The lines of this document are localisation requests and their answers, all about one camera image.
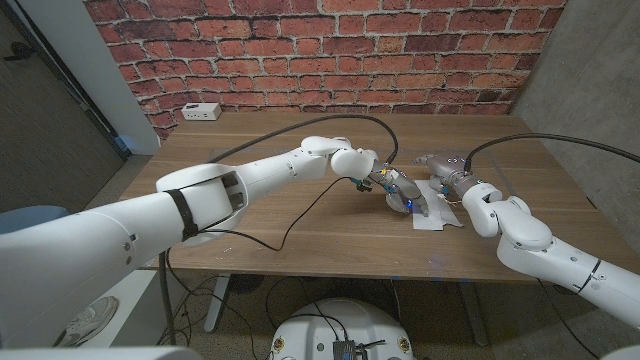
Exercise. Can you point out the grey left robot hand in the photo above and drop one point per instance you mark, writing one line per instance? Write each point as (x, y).
(402, 192)

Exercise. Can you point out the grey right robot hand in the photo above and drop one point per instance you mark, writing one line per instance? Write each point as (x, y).
(450, 170)

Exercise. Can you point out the white receipt paper strip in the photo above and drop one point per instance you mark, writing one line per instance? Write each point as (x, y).
(435, 217)

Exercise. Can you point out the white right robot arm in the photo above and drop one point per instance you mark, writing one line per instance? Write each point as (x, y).
(540, 250)

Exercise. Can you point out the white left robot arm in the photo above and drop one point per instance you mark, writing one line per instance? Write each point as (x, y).
(100, 250)

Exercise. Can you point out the grey metal table leg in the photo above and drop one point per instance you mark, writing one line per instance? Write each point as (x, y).
(218, 305)
(474, 315)

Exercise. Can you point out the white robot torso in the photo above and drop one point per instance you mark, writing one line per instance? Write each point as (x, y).
(345, 322)

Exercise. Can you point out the red brick printed backdrop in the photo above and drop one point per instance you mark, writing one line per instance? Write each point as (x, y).
(325, 55)

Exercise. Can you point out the small grey torso box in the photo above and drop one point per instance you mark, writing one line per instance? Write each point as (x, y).
(344, 351)

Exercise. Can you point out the white power strip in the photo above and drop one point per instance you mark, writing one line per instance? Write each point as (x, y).
(201, 111)

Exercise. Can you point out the grey white sneaker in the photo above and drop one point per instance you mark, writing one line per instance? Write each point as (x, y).
(87, 320)

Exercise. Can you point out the blue upholstered seat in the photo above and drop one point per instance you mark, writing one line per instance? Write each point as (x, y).
(30, 219)

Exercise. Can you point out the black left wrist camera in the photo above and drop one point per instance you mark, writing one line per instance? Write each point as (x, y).
(364, 186)

